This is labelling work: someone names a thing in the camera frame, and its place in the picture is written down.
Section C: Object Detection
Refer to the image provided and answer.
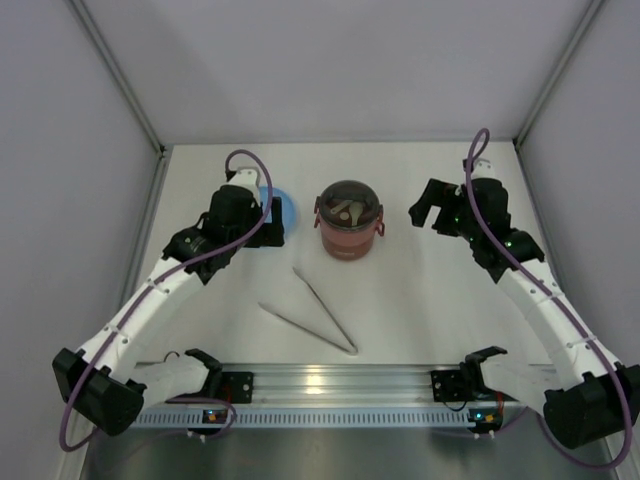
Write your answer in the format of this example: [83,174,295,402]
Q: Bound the pink lunch container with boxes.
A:
[315,219,385,249]

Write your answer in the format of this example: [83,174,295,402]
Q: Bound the dark red lunch container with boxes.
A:
[326,244,372,261]

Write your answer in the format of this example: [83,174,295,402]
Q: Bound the wooden spoon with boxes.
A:
[339,202,364,227]

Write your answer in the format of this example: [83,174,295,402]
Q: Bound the grey top lid with clasps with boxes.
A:
[314,180,385,237]

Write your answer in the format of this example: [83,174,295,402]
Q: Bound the metal tongs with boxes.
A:
[257,267,359,356]

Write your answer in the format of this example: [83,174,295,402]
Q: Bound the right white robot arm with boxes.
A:
[409,178,639,449]

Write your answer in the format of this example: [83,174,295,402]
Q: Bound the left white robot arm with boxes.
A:
[52,181,284,436]

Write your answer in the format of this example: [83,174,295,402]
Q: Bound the blue plate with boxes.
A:
[259,185,298,240]

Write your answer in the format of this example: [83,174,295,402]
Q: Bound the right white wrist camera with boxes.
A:
[471,158,498,180]

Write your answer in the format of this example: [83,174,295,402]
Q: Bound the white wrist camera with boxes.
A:
[227,167,261,202]
[471,158,498,180]

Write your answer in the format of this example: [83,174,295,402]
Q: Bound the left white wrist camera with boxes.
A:
[227,167,261,202]

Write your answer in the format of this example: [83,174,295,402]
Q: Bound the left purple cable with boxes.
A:
[58,148,274,454]

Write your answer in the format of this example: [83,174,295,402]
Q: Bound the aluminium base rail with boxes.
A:
[134,364,524,432]

